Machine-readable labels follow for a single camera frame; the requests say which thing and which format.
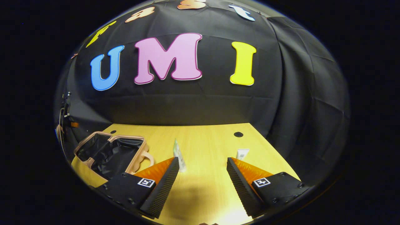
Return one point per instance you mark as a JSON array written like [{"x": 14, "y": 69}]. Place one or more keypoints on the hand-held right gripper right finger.
[{"x": 242, "y": 190}]

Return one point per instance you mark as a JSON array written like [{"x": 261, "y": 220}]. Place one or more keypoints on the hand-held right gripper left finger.
[{"x": 162, "y": 187}]

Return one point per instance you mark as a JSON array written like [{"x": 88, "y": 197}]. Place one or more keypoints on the small white tube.
[{"x": 242, "y": 153}]

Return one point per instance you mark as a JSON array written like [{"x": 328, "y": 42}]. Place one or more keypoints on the white tube with green label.
[{"x": 178, "y": 153}]

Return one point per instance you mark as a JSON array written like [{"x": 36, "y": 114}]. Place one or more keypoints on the pink suitcase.
[{"x": 115, "y": 153}]

